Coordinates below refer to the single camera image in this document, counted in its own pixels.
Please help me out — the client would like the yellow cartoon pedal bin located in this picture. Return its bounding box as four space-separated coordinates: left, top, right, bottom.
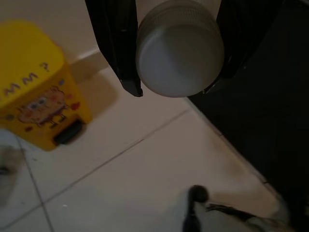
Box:
0 20 92 152

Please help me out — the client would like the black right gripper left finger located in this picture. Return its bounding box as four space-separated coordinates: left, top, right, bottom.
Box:
84 0 144 98

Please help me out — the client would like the clear plastic bottle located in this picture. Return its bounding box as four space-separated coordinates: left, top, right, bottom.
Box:
135 0 225 98

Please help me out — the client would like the black floor mat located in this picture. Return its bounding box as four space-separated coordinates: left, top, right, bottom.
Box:
187 0 309 232

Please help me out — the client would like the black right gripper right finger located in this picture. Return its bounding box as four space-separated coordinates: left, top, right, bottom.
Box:
203 0 287 94

